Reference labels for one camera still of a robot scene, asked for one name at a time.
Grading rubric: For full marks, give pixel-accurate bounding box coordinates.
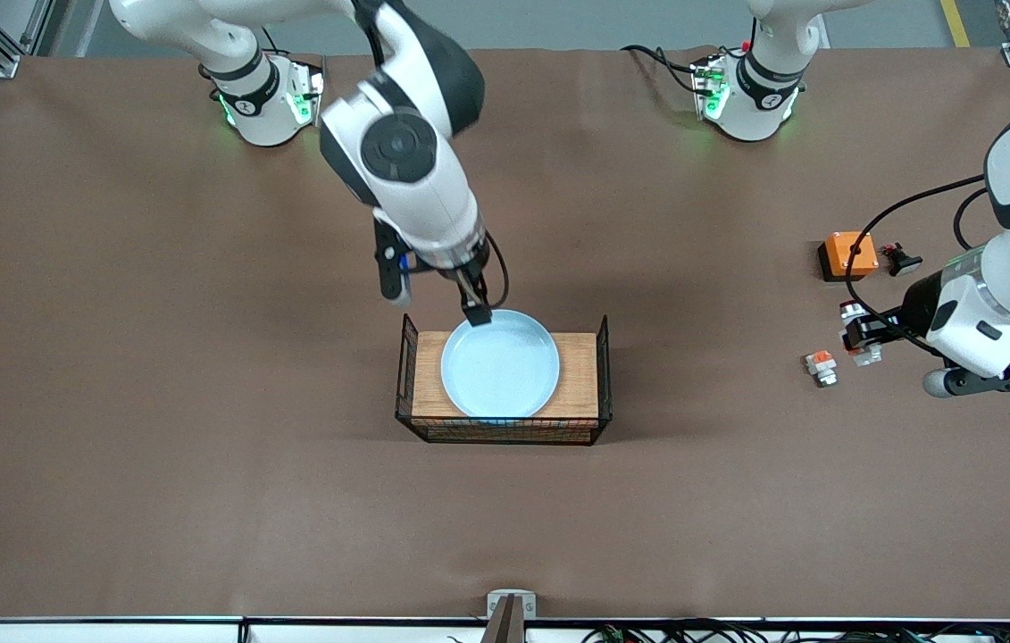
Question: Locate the white red-capped push button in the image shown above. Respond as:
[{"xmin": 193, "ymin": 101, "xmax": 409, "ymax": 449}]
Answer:
[{"xmin": 839, "ymin": 301, "xmax": 884, "ymax": 368}]

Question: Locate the brown table cover sheet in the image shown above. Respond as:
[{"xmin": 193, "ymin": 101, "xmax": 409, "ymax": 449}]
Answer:
[{"xmin": 0, "ymin": 46, "xmax": 1010, "ymax": 622}]

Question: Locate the black cable bundle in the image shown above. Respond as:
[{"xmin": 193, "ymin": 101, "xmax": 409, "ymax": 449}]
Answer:
[{"xmin": 580, "ymin": 618, "xmax": 1010, "ymax": 643}]

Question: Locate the black left base cable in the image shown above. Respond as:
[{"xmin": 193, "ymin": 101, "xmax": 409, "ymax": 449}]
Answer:
[{"xmin": 621, "ymin": 45, "xmax": 704, "ymax": 95}]

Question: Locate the orange button enclosure box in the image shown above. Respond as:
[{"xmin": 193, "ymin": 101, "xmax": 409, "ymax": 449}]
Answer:
[{"xmin": 817, "ymin": 230, "xmax": 880, "ymax": 283}]

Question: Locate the small black red switch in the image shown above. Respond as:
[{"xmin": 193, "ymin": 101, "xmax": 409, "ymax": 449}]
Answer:
[{"xmin": 881, "ymin": 241, "xmax": 923, "ymax": 278}]

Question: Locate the light blue plate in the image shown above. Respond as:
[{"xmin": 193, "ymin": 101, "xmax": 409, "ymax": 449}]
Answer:
[{"xmin": 439, "ymin": 308, "xmax": 562, "ymax": 422}]

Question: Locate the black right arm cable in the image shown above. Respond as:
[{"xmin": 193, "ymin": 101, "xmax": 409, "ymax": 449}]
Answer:
[{"xmin": 480, "ymin": 230, "xmax": 511, "ymax": 310}]

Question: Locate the white orange switch module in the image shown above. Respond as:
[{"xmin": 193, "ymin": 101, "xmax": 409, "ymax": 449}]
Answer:
[{"xmin": 805, "ymin": 349, "xmax": 839, "ymax": 388}]

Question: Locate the metal table edge bracket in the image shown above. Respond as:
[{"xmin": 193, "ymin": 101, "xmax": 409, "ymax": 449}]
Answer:
[{"xmin": 486, "ymin": 589, "xmax": 538, "ymax": 621}]

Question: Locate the brown wedge post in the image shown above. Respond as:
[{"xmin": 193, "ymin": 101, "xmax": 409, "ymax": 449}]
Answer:
[{"xmin": 480, "ymin": 597, "xmax": 528, "ymax": 643}]

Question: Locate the short black left arm cable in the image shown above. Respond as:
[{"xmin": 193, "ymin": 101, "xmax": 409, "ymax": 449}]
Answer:
[{"xmin": 954, "ymin": 186, "xmax": 992, "ymax": 251}]

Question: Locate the wooden board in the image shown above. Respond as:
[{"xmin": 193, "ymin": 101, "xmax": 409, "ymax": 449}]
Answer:
[{"xmin": 413, "ymin": 331, "xmax": 601, "ymax": 421}]

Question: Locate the white table edge strip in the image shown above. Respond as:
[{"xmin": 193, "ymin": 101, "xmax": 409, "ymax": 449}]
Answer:
[{"xmin": 0, "ymin": 616, "xmax": 1010, "ymax": 643}]

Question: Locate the black wire basket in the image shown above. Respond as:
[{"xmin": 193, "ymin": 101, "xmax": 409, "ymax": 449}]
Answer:
[{"xmin": 395, "ymin": 313, "xmax": 614, "ymax": 447}]

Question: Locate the long black left arm cable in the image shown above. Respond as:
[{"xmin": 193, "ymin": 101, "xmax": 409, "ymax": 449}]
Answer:
[{"xmin": 844, "ymin": 174, "xmax": 989, "ymax": 354}]

